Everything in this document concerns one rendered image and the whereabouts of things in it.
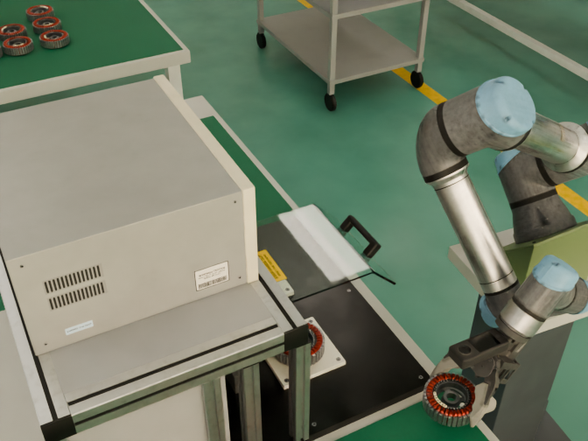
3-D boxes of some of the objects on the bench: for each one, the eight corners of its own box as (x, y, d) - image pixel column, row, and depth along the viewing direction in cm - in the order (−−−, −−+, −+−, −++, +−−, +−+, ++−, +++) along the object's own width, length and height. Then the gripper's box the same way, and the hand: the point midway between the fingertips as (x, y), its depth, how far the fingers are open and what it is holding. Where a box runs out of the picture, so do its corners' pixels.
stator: (304, 323, 168) (304, 311, 166) (334, 354, 161) (335, 342, 159) (263, 345, 163) (263, 332, 161) (292, 377, 156) (292, 366, 154)
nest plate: (312, 319, 171) (312, 316, 170) (346, 364, 160) (346, 360, 160) (254, 342, 165) (253, 339, 165) (283, 389, 155) (283, 386, 154)
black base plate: (295, 221, 203) (295, 215, 201) (432, 387, 158) (434, 380, 157) (129, 275, 186) (128, 269, 184) (232, 477, 141) (231, 470, 140)
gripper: (561, 361, 140) (497, 437, 146) (497, 300, 153) (441, 372, 159) (538, 357, 134) (472, 437, 140) (473, 294, 147) (416, 369, 153)
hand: (448, 401), depth 148 cm, fingers closed on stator, 13 cm apart
